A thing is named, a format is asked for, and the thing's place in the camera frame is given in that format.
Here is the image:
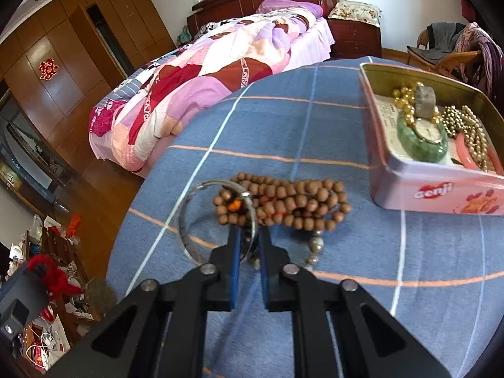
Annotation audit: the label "red double happiness decal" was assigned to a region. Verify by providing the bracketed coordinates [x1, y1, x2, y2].
[38, 58, 60, 81]

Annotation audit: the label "wooden nightstand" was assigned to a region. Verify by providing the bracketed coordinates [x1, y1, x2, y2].
[327, 19, 382, 59]

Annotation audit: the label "white pearl necklace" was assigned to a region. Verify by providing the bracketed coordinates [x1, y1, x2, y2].
[441, 104, 498, 173]

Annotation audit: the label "silver wrist watch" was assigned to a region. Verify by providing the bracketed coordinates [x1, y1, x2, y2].
[414, 84, 443, 144]

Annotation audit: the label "wooden wardrobe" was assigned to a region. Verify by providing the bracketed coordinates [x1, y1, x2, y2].
[1, 0, 174, 173]

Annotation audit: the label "red cord knot charm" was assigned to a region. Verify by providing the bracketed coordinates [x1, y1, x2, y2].
[27, 254, 84, 299]

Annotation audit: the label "blue plaid tablecloth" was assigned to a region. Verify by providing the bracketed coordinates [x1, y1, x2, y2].
[106, 58, 503, 377]

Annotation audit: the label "pink patchwork quilt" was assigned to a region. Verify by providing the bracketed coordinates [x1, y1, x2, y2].
[88, 7, 316, 172]

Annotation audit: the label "wooden bed with headboard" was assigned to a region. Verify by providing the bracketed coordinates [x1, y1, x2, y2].
[88, 0, 340, 178]

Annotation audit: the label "clothes on chair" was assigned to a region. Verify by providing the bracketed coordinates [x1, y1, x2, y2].
[419, 22, 503, 100]

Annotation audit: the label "purple pillow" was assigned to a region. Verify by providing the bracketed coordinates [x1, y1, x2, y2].
[255, 0, 324, 18]

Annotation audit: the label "brown wooden bead mala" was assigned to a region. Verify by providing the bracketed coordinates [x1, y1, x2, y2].
[231, 172, 352, 231]

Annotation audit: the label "silver bangle bracelet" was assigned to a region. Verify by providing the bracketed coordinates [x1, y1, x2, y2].
[178, 179, 259, 266]

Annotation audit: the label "pink bangle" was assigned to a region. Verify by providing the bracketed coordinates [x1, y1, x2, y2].
[455, 132, 503, 176]

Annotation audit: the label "floral cushion on nightstand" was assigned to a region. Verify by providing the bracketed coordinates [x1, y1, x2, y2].
[328, 0, 381, 28]

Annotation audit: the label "pink metal tin box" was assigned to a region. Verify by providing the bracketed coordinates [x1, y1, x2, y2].
[360, 62, 503, 215]

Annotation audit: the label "grey stone bead bracelet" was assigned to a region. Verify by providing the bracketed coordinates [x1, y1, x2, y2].
[251, 229, 326, 272]

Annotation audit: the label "wicker chair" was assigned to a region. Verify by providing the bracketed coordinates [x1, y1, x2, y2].
[407, 28, 483, 81]

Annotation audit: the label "green jade bead bracelet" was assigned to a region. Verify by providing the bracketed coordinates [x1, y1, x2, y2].
[395, 108, 450, 164]

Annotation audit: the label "cluttered side table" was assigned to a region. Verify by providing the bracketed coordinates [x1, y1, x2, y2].
[0, 211, 119, 375]

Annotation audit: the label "yellow amber bead bracelet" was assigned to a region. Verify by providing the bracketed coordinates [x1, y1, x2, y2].
[391, 81, 442, 127]

